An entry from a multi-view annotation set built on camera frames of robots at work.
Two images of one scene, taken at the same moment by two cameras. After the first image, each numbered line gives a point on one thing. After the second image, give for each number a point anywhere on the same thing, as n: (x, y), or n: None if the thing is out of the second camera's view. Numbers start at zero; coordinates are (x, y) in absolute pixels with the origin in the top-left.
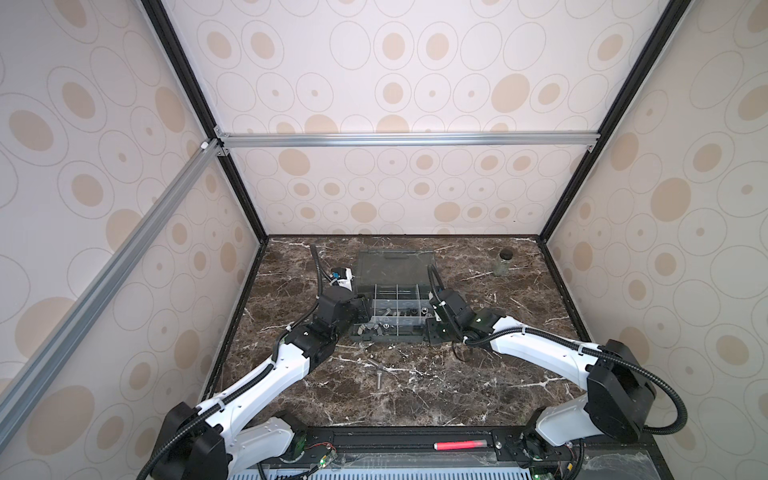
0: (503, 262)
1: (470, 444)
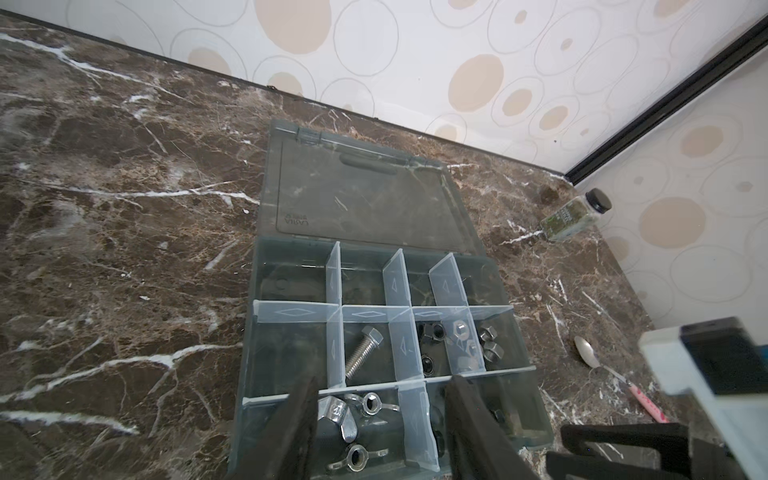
0: (575, 217)
1: None
